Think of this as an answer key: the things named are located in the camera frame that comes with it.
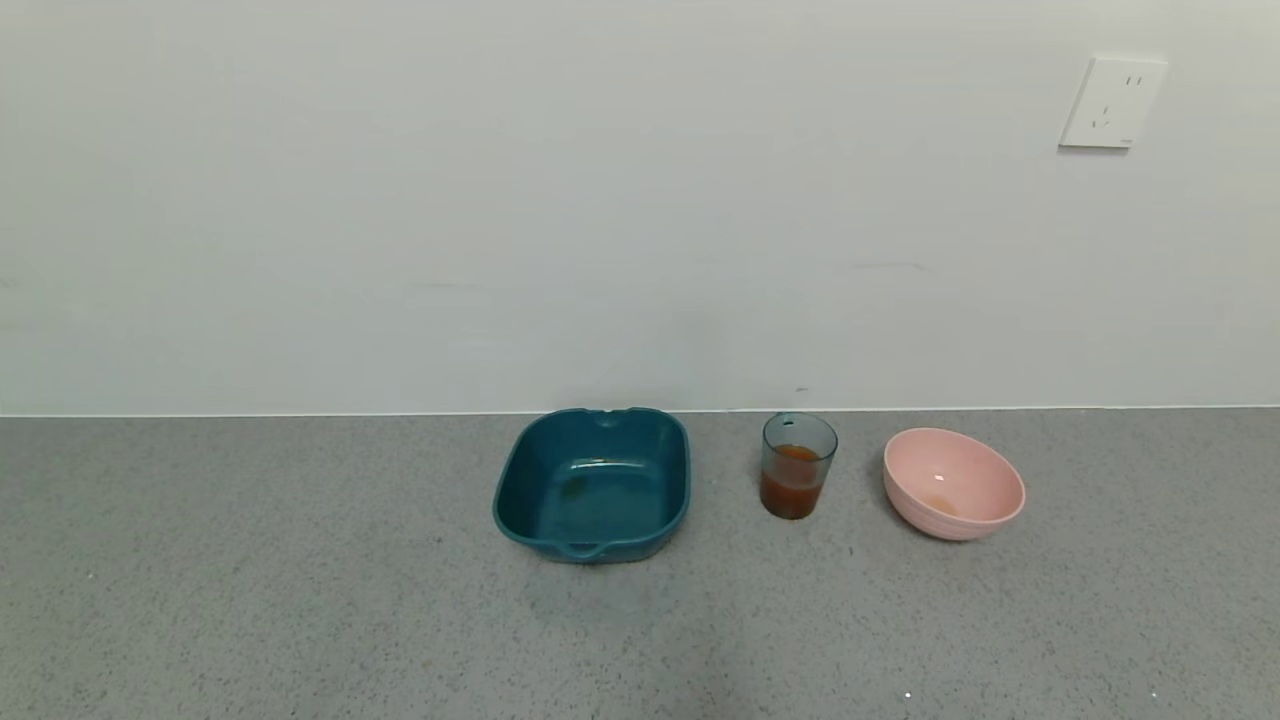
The ribbed translucent blue cup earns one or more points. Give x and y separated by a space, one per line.
797 432

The orange brown liquid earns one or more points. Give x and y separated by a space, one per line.
792 492

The pink round bowl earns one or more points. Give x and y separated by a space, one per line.
975 490

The teal square plastic basin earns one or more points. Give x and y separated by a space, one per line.
525 500

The white wall socket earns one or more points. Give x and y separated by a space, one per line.
1112 102

